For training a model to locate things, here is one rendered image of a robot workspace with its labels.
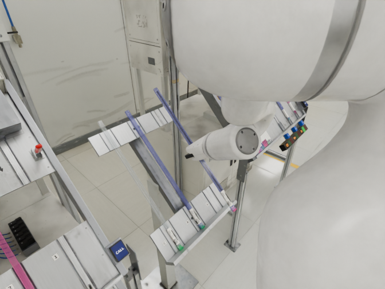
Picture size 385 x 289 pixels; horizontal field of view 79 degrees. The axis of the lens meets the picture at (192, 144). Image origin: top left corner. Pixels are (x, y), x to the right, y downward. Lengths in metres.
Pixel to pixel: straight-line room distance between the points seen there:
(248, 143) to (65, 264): 0.60
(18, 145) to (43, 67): 1.71
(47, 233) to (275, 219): 1.06
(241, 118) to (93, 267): 0.61
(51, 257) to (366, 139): 0.77
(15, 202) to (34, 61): 1.43
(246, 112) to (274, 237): 0.27
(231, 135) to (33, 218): 0.97
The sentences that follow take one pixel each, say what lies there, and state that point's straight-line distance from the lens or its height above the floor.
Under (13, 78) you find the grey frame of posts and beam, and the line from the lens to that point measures 0.96.
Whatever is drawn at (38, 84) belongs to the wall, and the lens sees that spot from 2.54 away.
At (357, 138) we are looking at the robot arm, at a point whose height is 1.36.
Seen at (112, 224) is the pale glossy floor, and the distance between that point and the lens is 1.91.
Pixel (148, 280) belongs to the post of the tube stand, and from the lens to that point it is 1.62.
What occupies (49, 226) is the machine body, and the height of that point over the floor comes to 0.62.
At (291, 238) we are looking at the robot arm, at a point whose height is 1.31.
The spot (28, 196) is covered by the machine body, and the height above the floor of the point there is 0.62.
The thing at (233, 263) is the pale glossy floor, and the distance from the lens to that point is 1.68.
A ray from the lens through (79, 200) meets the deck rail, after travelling 0.82.
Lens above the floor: 1.44
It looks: 34 degrees down
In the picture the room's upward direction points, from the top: straight up
